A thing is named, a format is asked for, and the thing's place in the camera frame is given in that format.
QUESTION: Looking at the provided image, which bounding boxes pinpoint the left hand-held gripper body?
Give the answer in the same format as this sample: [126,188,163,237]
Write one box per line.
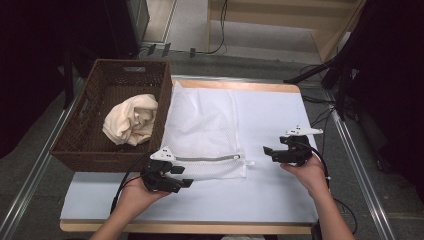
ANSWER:
[140,146,174,193]

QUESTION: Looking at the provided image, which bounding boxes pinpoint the thin black hanging cable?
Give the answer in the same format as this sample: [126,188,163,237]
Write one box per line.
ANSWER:
[204,0,230,55]

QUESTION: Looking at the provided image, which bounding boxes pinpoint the person's left hand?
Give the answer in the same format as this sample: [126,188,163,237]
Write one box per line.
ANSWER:
[118,181,172,221]

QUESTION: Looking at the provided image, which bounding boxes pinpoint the brown wicker basket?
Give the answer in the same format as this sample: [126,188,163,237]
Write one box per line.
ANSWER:
[49,58,173,173]

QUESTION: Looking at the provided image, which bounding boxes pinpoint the person's right hand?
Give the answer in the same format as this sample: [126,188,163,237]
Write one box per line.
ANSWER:
[279,154,330,199]

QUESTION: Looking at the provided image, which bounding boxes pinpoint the black curtain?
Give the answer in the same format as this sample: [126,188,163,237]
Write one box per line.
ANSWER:
[346,0,424,201]
[0,0,113,158]

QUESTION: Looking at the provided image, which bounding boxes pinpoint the metal floor rail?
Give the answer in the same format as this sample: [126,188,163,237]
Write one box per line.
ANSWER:
[0,78,85,240]
[324,91,398,240]

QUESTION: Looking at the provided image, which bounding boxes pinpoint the white mesh laundry bag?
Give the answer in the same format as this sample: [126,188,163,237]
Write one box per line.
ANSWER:
[160,80,255,181]

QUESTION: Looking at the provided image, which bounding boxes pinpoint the black upright post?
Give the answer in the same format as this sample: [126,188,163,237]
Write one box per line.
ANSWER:
[62,46,75,110]

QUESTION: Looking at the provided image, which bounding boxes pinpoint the black floor cables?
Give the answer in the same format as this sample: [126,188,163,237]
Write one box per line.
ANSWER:
[300,94,336,130]

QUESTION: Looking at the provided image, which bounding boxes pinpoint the light wooden shelf unit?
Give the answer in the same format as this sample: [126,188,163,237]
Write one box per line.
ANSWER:
[206,0,368,63]

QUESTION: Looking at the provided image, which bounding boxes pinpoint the cream cloth garment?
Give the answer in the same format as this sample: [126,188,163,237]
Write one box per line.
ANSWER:
[102,93,159,147]

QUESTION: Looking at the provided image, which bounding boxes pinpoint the dark cabinet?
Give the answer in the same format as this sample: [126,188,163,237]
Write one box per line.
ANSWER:
[103,0,150,60]

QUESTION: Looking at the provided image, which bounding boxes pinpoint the black stand legs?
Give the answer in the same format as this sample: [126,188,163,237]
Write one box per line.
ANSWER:
[283,49,355,122]

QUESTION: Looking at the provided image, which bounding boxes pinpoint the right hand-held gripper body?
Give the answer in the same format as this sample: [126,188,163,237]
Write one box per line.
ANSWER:
[279,125,324,167]

